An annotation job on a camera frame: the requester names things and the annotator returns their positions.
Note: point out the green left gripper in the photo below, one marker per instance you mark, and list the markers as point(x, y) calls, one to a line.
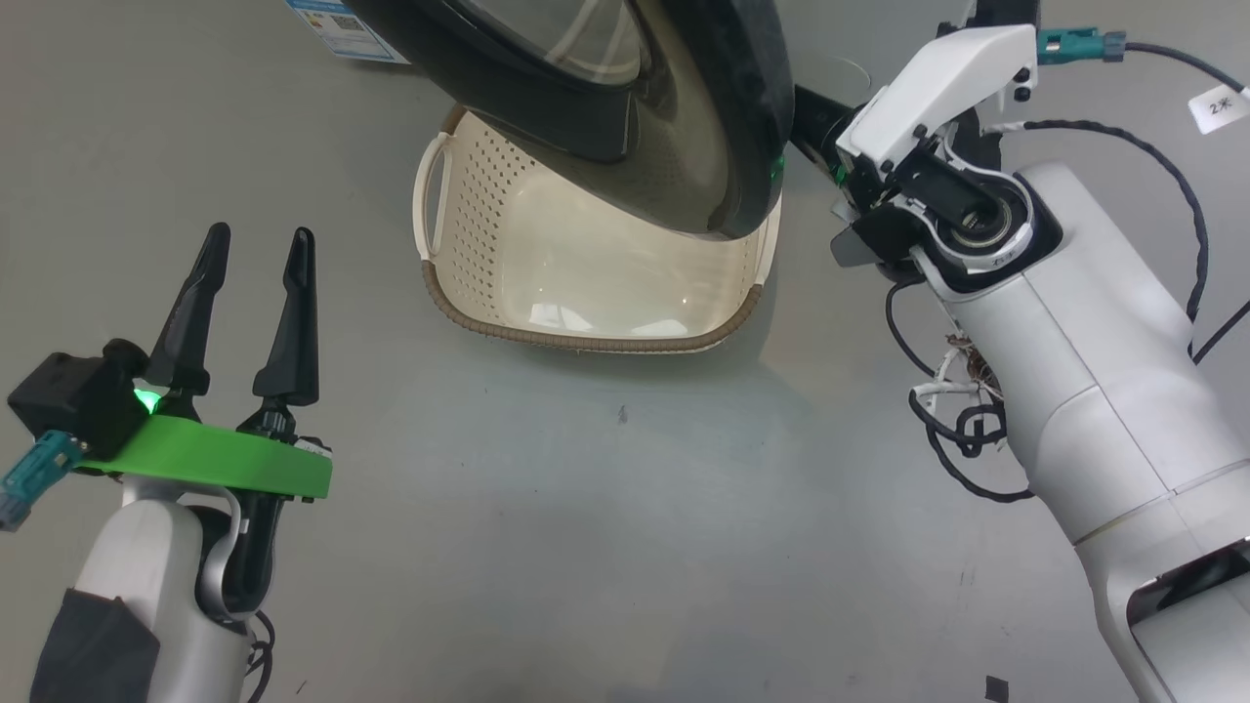
point(215, 459)

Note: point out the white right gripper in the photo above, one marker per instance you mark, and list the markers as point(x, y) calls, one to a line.
point(937, 88)

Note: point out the black round glass washer door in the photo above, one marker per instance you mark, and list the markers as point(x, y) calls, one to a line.
point(723, 98)

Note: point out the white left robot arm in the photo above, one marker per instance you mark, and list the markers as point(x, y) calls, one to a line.
point(137, 557)

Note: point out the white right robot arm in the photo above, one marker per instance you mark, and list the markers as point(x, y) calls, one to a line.
point(1094, 351)

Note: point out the cream perforated laundry basket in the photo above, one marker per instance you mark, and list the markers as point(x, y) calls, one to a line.
point(586, 283)

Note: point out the blue energy label sticker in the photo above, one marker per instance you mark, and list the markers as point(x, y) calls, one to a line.
point(342, 24)

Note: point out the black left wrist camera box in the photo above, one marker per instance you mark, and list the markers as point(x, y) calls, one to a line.
point(68, 395)

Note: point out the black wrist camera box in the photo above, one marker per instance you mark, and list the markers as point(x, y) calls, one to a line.
point(68, 395)
point(1006, 10)

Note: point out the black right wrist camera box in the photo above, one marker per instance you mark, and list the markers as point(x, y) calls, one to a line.
point(1006, 10)

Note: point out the teal left camera connector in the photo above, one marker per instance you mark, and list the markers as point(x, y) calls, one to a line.
point(34, 474)

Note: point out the teal camera connector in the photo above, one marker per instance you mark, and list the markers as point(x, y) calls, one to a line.
point(34, 474)
point(1074, 44)

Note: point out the teal right camera connector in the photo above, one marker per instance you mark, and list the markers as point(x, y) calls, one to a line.
point(1074, 44)

